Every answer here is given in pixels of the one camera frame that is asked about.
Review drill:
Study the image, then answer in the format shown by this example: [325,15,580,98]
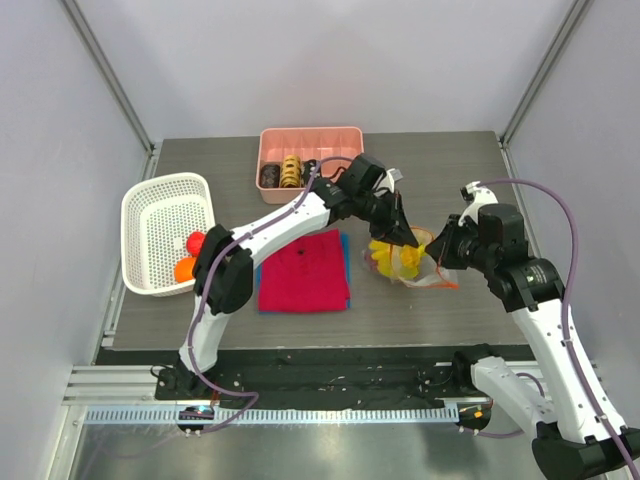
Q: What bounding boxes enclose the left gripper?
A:
[352,189,417,249]

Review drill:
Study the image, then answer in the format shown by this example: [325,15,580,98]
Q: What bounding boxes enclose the yellow fake banana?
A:
[367,240,426,281]

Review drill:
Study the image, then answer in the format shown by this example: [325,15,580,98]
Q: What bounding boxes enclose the clear zip top bag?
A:
[363,226,459,289]

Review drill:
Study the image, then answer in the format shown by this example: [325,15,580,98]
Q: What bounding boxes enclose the red fake fruit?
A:
[186,231,206,257]

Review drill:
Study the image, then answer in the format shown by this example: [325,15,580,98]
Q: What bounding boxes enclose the orange fake fruit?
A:
[173,256,196,283]

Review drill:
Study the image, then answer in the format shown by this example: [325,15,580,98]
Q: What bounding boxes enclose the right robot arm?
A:
[426,203,639,479]

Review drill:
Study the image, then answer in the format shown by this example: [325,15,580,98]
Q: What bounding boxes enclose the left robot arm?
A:
[175,154,418,399]

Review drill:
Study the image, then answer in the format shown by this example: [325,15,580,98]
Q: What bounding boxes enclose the blue folded cloth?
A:
[256,232,353,315]

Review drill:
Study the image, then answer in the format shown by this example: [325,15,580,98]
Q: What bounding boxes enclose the red folded shirt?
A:
[257,229,350,314]

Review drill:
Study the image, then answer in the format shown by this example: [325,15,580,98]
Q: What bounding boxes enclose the black floral rolled item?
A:
[301,159,322,187]

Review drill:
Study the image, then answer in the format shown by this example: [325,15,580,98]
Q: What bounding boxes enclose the yellow patterned rolled item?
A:
[279,155,302,188]

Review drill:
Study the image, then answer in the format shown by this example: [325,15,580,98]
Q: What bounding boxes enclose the pink divided plastic tray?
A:
[255,126,364,205]

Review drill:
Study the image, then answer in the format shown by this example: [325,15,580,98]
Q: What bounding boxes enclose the dark brown rolled item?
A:
[259,163,281,189]

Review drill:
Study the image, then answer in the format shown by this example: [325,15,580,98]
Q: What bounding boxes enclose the white perforated plastic basket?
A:
[120,172,215,297]

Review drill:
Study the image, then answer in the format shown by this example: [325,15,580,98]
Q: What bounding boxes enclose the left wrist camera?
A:
[379,168,403,193]

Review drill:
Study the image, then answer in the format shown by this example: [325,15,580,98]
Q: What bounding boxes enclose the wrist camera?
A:
[379,168,403,193]
[458,181,498,226]

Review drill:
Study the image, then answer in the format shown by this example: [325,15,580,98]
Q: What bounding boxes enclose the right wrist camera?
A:
[458,181,498,226]

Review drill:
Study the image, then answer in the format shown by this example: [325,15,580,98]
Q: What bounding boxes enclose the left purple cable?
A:
[182,155,354,434]

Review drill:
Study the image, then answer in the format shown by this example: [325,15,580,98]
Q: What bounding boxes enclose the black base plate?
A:
[154,344,531,404]

